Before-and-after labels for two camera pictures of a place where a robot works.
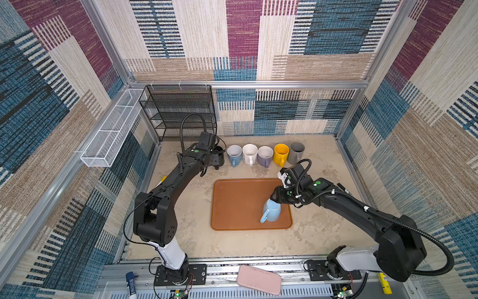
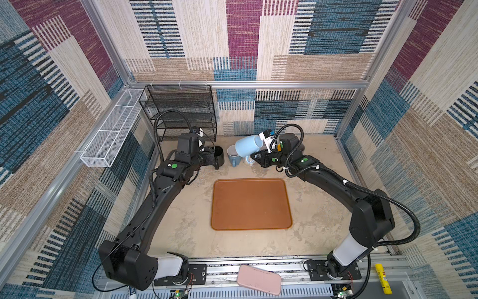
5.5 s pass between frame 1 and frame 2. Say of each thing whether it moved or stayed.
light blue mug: moved
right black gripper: moved
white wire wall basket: stayed
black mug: stayed
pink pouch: stayed
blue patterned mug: stayed
